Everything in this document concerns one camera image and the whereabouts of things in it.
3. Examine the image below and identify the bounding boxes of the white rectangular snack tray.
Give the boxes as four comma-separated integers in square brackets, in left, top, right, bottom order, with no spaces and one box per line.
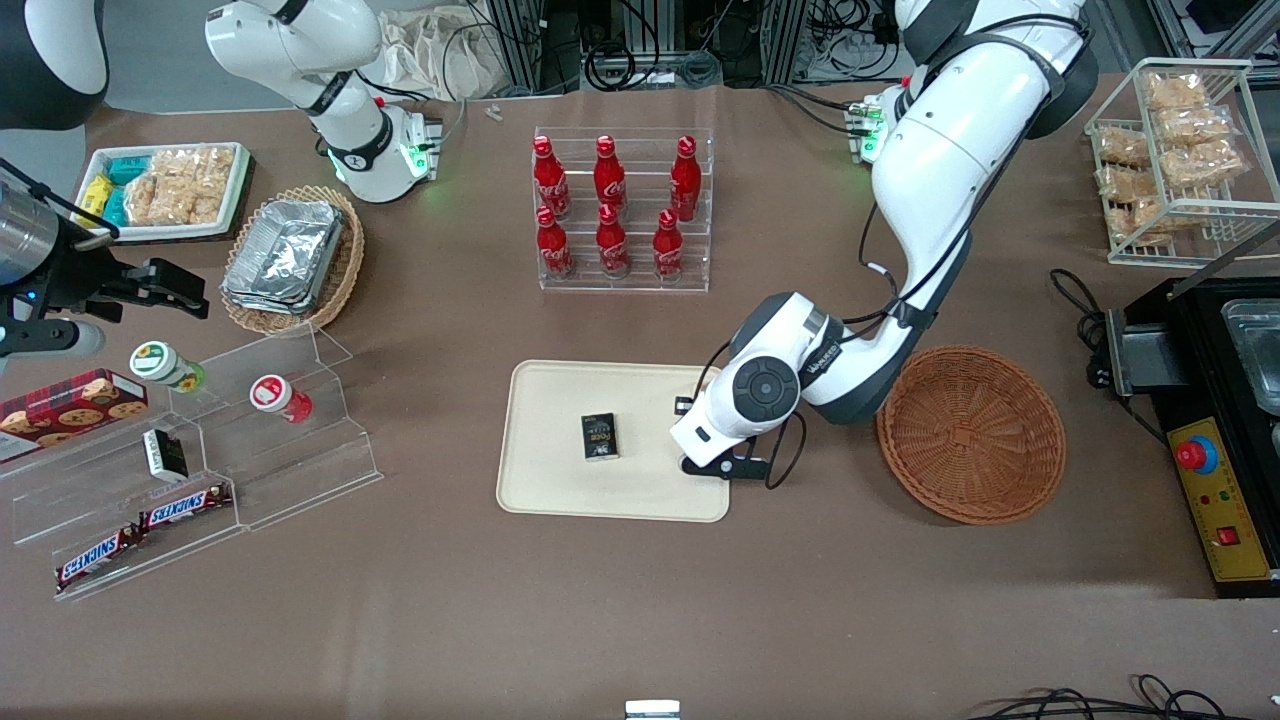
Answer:
[75,142,251,243]

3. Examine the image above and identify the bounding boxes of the oval tan wicker basket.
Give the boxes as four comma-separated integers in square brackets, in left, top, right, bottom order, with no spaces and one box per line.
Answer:
[220,185,366,336]

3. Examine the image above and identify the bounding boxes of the cream plastic tray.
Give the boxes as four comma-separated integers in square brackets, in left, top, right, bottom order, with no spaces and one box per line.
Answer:
[497,360,732,523]

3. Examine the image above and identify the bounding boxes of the round brown wicker basket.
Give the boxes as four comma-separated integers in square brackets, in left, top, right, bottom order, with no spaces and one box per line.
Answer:
[877,345,1067,526]

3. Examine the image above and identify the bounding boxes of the green lid cup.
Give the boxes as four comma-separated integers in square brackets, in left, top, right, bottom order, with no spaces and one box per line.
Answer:
[130,341,207,393]

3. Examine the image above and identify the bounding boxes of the clear rice cracker bag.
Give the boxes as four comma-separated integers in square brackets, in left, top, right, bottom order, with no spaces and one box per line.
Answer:
[155,147,236,225]
[122,170,193,227]

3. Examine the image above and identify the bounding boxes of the stack of foil trays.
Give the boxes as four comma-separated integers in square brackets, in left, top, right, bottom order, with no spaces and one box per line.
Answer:
[222,198,346,316]

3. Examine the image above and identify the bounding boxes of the red lid cup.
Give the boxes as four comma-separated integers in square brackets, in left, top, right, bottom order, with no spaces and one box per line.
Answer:
[250,374,314,425]

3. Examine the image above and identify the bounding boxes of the black playing card box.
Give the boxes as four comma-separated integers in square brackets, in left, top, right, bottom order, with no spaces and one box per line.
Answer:
[581,413,620,462]

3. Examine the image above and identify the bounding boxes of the red cookie box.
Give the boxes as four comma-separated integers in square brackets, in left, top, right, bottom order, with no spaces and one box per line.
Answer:
[0,369,149,464]

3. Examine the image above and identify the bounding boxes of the small black white box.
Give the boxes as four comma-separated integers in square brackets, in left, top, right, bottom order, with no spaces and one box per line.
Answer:
[143,428,189,484]

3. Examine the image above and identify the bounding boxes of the clear acrylic stepped shelf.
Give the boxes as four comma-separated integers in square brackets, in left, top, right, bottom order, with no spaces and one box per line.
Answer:
[0,322,385,603]

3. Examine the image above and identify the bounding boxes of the snickers chocolate bar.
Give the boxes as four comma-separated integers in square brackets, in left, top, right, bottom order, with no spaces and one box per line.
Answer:
[138,483,234,532]
[54,526,147,593]

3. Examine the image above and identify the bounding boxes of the clear acrylic bottle rack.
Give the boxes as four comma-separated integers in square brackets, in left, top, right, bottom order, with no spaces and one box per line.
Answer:
[533,127,717,294]

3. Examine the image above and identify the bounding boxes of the red cola bottle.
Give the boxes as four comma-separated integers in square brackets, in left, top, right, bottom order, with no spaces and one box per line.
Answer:
[596,203,631,278]
[594,135,628,216]
[653,208,685,281]
[536,206,576,281]
[670,135,703,223]
[533,136,571,221]

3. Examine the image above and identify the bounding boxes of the beige cloth bag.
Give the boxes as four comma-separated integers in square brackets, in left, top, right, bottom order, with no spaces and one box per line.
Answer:
[378,8,513,101]

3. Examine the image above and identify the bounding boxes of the black tabletop appliance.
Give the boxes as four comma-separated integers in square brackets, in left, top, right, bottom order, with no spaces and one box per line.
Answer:
[1105,275,1280,601]

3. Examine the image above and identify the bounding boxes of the clear bagged snack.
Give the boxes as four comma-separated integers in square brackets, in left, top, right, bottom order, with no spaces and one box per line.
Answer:
[1155,105,1233,147]
[1160,140,1247,189]
[1100,165,1161,203]
[1096,127,1151,167]
[1128,198,1213,235]
[1145,72,1207,111]

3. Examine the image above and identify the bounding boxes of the yellow emergency stop box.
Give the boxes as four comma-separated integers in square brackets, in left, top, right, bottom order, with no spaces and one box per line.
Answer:
[1167,416,1280,584]

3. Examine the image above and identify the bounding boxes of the metal pan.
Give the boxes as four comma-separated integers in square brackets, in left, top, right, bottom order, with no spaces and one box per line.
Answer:
[1221,297,1280,417]

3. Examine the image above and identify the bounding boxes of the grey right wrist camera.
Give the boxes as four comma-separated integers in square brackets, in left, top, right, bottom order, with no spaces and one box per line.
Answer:
[0,318,106,359]

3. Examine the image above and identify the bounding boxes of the black power cable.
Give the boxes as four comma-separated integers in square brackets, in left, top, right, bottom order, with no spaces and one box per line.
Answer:
[1050,268,1119,393]

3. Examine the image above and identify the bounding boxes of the aluminium frame post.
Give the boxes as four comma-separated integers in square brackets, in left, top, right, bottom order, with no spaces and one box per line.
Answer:
[764,0,807,87]
[485,0,547,96]

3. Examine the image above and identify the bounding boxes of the coiled black cable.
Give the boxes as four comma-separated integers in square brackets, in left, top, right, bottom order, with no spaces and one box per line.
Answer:
[583,45,723,93]

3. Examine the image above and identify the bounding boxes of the black floor cables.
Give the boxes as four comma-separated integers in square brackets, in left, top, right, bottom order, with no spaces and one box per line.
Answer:
[965,674,1280,720]

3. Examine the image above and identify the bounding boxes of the white wire rack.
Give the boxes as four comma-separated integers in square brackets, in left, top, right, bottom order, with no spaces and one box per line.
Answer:
[1085,58,1280,268]

